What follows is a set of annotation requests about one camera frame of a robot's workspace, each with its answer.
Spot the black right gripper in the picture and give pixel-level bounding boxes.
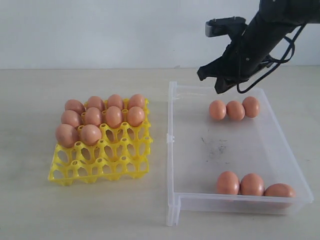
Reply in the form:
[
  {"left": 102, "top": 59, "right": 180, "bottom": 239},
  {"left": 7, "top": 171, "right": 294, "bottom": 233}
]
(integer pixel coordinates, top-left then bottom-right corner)
[{"left": 196, "top": 37, "right": 253, "bottom": 94}]

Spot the brown egg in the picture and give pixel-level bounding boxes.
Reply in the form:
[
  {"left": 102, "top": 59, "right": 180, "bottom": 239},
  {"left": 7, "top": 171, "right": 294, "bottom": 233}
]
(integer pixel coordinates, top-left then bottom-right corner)
[
  {"left": 79, "top": 124, "right": 102, "bottom": 146},
  {"left": 242, "top": 96, "right": 260, "bottom": 118},
  {"left": 264, "top": 183, "right": 296, "bottom": 209},
  {"left": 60, "top": 110, "right": 83, "bottom": 128},
  {"left": 127, "top": 106, "right": 145, "bottom": 127},
  {"left": 127, "top": 93, "right": 145, "bottom": 110},
  {"left": 226, "top": 100, "right": 245, "bottom": 121},
  {"left": 84, "top": 107, "right": 103, "bottom": 127},
  {"left": 64, "top": 99, "right": 86, "bottom": 115},
  {"left": 216, "top": 171, "right": 240, "bottom": 195},
  {"left": 86, "top": 96, "right": 105, "bottom": 112},
  {"left": 209, "top": 100, "right": 227, "bottom": 121},
  {"left": 106, "top": 94, "right": 125, "bottom": 110},
  {"left": 240, "top": 173, "right": 265, "bottom": 196},
  {"left": 105, "top": 106, "right": 123, "bottom": 129},
  {"left": 55, "top": 123, "right": 79, "bottom": 148}
]

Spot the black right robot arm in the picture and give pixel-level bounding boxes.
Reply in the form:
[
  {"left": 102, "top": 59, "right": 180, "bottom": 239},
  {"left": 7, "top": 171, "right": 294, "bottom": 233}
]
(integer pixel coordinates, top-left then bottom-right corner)
[{"left": 197, "top": 0, "right": 320, "bottom": 94}]

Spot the clear plastic bin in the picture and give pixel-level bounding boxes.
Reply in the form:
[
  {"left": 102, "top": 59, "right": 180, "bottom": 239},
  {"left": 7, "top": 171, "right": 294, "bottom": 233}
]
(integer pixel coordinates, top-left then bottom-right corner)
[{"left": 166, "top": 81, "right": 314, "bottom": 227}]

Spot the yellow plastic egg tray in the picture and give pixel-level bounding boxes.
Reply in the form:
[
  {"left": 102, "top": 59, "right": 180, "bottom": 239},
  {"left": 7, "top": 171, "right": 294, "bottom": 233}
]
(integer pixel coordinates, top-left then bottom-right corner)
[{"left": 48, "top": 98, "right": 153, "bottom": 186}]

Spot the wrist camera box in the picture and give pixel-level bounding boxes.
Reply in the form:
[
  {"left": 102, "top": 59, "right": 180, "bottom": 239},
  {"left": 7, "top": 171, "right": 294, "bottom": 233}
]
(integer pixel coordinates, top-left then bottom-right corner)
[{"left": 205, "top": 16, "right": 247, "bottom": 40}]

